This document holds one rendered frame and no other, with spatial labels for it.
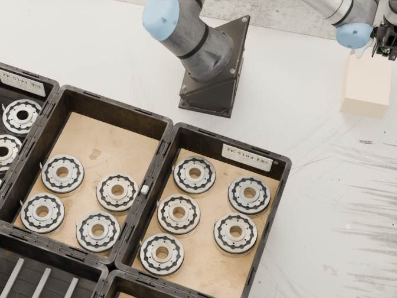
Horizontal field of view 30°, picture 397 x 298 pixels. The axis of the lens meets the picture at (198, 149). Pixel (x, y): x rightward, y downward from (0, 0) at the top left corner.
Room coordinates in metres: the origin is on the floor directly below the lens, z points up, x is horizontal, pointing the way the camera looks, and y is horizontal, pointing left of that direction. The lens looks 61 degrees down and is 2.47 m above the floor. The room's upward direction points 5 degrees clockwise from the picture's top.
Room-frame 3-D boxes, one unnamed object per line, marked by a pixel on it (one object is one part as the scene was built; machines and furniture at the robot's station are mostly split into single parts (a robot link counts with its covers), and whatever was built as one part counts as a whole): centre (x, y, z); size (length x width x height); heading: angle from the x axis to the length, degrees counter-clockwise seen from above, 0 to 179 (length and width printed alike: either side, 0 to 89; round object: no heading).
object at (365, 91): (1.22, -0.46, 0.74); 0.16 x 0.12 x 0.07; 174
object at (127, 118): (0.77, 0.26, 0.87); 0.40 x 0.30 x 0.11; 165
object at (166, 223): (0.71, 0.03, 0.86); 0.10 x 0.10 x 0.01
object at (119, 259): (0.70, -0.03, 0.92); 0.40 x 0.30 x 0.02; 165
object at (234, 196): (0.78, -0.13, 0.86); 0.10 x 0.10 x 0.01
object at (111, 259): (0.77, 0.26, 0.92); 0.40 x 0.30 x 0.02; 165
